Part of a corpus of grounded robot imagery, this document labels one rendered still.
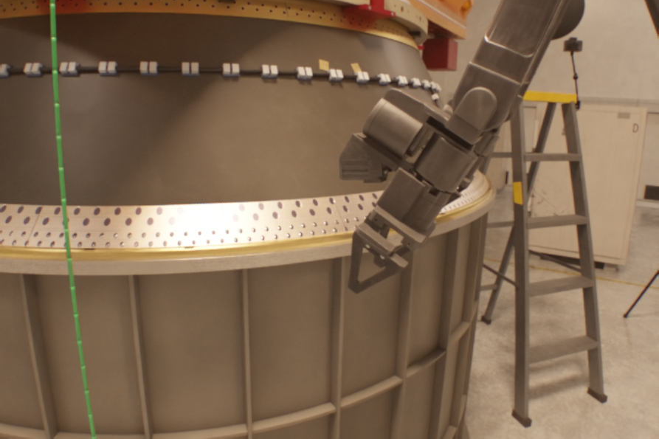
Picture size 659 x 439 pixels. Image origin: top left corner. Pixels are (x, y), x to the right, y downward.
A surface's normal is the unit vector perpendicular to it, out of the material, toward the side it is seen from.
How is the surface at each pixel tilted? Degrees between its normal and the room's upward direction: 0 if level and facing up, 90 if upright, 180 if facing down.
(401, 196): 90
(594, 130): 90
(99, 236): 43
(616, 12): 90
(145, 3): 62
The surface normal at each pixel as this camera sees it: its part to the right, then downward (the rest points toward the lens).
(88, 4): 0.01, -0.30
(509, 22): -0.39, 0.02
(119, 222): 0.12, -0.59
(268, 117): 0.37, -0.30
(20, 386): -0.07, 0.18
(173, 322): 0.23, 0.18
